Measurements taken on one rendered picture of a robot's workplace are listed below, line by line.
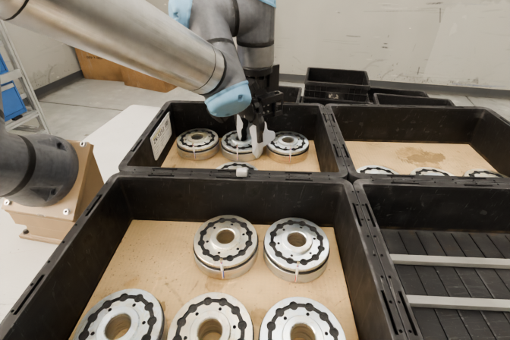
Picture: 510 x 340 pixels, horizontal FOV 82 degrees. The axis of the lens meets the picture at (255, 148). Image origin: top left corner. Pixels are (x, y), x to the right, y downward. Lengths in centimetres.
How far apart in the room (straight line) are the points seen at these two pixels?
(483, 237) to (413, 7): 300
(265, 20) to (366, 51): 297
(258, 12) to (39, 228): 64
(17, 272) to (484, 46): 378
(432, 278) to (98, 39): 54
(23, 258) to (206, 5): 64
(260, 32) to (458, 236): 50
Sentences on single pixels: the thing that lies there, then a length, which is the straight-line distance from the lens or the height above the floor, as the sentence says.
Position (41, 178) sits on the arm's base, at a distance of 67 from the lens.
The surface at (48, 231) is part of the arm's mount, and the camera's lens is 80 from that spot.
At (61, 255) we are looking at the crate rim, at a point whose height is 93.
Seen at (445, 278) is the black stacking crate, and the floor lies 83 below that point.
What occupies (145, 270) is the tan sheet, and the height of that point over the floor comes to 83.
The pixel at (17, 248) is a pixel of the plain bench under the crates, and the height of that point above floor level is 70.
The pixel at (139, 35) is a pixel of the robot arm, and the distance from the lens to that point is 33.
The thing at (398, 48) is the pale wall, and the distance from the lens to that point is 356.
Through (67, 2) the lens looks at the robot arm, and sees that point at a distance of 30.
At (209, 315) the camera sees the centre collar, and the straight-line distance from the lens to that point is 42.
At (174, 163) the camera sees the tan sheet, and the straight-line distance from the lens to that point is 71.
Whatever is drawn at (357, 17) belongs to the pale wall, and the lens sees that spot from 343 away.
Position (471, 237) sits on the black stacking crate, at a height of 83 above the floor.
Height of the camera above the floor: 123
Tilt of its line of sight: 33 degrees down
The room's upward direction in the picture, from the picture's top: straight up
